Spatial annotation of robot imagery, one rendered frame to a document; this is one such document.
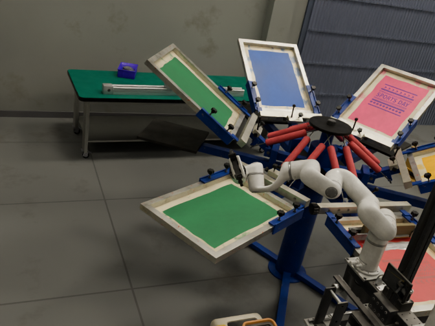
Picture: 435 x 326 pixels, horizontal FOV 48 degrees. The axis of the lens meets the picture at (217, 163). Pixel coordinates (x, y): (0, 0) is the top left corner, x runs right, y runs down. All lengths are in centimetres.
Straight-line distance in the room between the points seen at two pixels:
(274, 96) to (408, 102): 112
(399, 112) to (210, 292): 214
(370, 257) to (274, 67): 246
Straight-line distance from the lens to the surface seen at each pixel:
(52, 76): 604
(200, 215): 279
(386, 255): 294
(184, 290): 372
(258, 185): 222
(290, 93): 429
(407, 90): 453
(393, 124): 424
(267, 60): 444
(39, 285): 370
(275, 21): 644
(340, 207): 308
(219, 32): 633
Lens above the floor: 247
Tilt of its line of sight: 26 degrees down
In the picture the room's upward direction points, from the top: 11 degrees clockwise
